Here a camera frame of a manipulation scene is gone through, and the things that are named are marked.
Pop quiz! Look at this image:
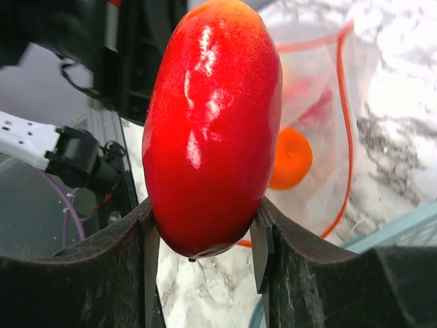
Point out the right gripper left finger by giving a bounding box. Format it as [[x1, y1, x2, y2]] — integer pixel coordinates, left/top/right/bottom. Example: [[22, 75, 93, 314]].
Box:
[[1, 200, 160, 327]]

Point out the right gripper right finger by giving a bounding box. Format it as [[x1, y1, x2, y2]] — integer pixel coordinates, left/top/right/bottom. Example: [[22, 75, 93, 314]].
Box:
[[251, 197, 437, 328]]

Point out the orange fruit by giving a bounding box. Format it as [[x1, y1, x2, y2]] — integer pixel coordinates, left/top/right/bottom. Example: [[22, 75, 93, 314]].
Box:
[[268, 127, 313, 190]]

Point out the red bell pepper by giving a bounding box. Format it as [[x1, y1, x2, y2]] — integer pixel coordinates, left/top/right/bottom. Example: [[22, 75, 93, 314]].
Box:
[[142, 1, 282, 258]]

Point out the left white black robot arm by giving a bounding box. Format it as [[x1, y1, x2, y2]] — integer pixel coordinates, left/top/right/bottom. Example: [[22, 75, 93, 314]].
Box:
[[1, 1, 187, 194]]

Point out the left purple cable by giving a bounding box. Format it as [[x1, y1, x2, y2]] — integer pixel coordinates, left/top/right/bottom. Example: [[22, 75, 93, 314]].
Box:
[[37, 169, 86, 249]]

